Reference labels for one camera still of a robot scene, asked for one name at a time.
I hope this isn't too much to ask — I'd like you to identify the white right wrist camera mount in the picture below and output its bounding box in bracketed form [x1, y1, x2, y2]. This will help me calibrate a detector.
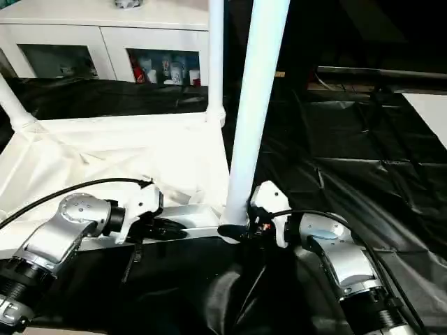
[250, 180, 291, 248]

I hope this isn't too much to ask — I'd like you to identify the tall black cabinet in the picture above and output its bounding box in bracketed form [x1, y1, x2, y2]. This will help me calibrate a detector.
[223, 0, 321, 94]

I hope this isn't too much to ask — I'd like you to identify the white printed carton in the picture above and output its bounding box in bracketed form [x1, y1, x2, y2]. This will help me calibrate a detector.
[169, 57, 185, 85]

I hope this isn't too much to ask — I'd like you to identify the small red figure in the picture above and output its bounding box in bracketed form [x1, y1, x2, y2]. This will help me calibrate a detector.
[132, 59, 146, 84]

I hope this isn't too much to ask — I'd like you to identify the black plastic mat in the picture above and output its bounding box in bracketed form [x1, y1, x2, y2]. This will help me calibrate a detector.
[0, 75, 447, 335]

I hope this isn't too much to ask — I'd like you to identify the white plastic table top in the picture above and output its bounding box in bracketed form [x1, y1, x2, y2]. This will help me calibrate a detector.
[0, 111, 251, 262]

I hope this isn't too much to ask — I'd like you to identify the white cabinet with glass doors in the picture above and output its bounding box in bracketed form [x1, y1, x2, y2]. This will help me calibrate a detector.
[0, 0, 210, 87]

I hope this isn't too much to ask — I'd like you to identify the black horizontal bar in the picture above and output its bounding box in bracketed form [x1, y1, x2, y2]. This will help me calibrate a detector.
[316, 66, 447, 81]

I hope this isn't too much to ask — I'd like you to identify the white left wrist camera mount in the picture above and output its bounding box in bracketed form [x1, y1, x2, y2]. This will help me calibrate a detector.
[111, 183, 165, 245]

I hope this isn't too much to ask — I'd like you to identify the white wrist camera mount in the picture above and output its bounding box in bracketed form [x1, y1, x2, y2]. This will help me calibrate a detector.
[111, 183, 165, 245]
[250, 180, 291, 248]

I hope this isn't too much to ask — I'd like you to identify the white flat board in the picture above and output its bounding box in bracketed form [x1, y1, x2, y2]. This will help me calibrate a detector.
[403, 92, 447, 144]

